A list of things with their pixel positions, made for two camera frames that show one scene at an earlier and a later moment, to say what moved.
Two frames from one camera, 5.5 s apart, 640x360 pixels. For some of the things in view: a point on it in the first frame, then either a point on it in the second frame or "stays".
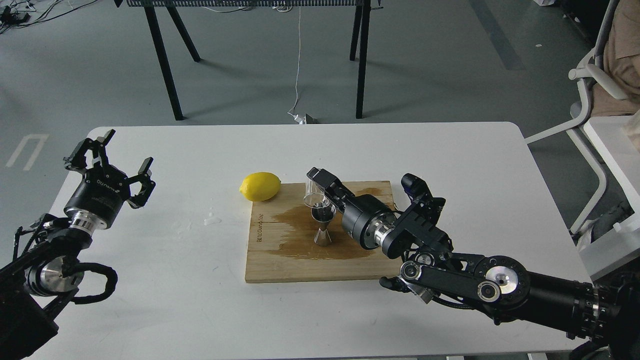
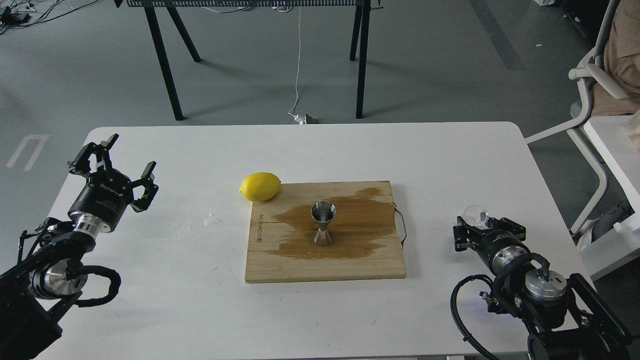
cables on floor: x=19 y=13 stays
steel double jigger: x=323 y=216 stays
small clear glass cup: x=315 y=196 to x=472 y=215
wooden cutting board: x=281 y=247 stays
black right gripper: x=366 y=218 to x=495 y=248
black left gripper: x=98 y=199 stays
